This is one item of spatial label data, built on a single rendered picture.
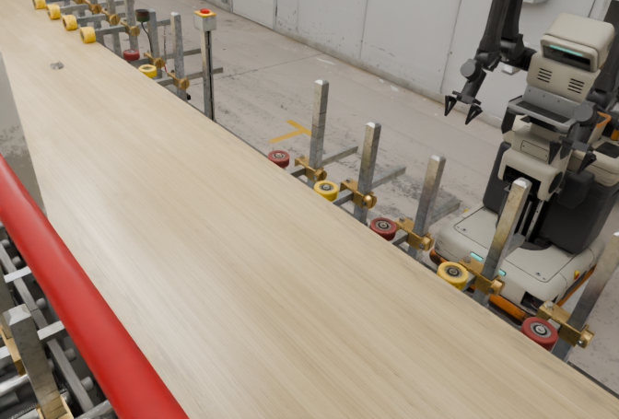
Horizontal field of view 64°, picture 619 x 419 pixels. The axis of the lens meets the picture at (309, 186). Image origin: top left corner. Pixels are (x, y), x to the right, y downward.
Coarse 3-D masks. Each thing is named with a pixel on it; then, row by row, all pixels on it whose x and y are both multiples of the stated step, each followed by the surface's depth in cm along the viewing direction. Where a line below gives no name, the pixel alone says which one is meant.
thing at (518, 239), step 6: (516, 234) 163; (510, 240) 160; (516, 240) 160; (522, 240) 162; (510, 246) 157; (516, 246) 159; (510, 252) 158; (504, 258) 156; (468, 276) 145; (474, 276) 145; (468, 282) 143; (462, 288) 142
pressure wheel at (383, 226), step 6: (372, 222) 150; (378, 222) 150; (384, 222) 151; (390, 222) 150; (372, 228) 148; (378, 228) 147; (384, 228) 148; (390, 228) 148; (396, 228) 149; (378, 234) 147; (384, 234) 146; (390, 234) 146; (390, 240) 148
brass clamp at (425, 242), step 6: (396, 222) 163; (402, 222) 163; (408, 222) 163; (402, 228) 162; (408, 228) 160; (408, 234) 160; (414, 234) 158; (426, 234) 159; (408, 240) 161; (414, 240) 159; (420, 240) 157; (426, 240) 157; (432, 240) 158; (414, 246) 160; (420, 246) 157; (426, 246) 157
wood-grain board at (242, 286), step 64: (0, 0) 316; (128, 64) 242; (64, 128) 186; (128, 128) 189; (192, 128) 193; (64, 192) 153; (128, 192) 155; (192, 192) 157; (256, 192) 160; (128, 256) 132; (192, 256) 133; (256, 256) 135; (320, 256) 137; (384, 256) 138; (128, 320) 114; (192, 320) 115; (256, 320) 117; (320, 320) 118; (384, 320) 119; (448, 320) 121; (192, 384) 102; (256, 384) 103; (320, 384) 104; (384, 384) 105; (448, 384) 106; (512, 384) 107; (576, 384) 108
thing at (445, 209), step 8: (456, 200) 178; (440, 208) 173; (448, 208) 173; (456, 208) 177; (432, 216) 168; (440, 216) 171; (432, 224) 170; (400, 232) 160; (392, 240) 156; (400, 240) 159
